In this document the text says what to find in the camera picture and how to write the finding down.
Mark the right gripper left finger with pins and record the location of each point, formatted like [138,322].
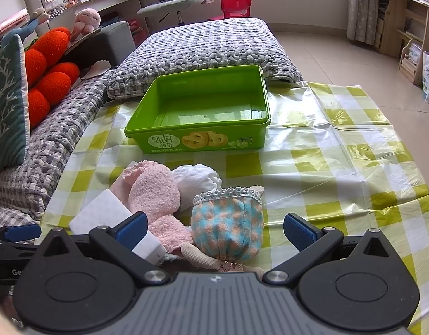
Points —
[117,245]

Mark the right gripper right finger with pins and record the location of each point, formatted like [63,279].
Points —
[314,245]

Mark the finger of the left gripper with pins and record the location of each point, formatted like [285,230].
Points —
[20,233]

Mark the white foam block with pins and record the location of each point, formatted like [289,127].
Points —
[107,209]

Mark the pink fluffy sock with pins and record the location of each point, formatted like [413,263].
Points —
[153,191]

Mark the rag doll with patterned cap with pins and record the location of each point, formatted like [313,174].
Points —
[227,230]

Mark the white sock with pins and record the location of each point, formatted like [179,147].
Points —
[192,180]

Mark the pink white sponge block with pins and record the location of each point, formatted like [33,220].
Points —
[123,184]

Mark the grey checkered sofa cover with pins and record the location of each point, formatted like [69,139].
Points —
[26,190]

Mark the green checkered plastic sheet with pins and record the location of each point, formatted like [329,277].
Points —
[332,157]

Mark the teal tree pattern pillow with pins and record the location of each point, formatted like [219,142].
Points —
[14,107]

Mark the green plastic biscuit box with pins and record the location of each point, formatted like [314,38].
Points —
[224,108]

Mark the grey sofa armrest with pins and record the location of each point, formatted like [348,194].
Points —
[113,43]

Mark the grey quilted cushion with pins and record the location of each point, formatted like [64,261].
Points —
[220,43]

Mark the blue plush toy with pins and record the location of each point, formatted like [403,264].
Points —
[38,17]

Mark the pink plush toy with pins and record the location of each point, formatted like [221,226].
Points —
[86,21]

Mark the beige curtain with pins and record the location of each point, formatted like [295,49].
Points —
[362,20]

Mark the wooden desk shelf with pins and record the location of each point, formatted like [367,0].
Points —
[403,33]

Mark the red plastic chair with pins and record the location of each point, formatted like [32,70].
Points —
[234,9]

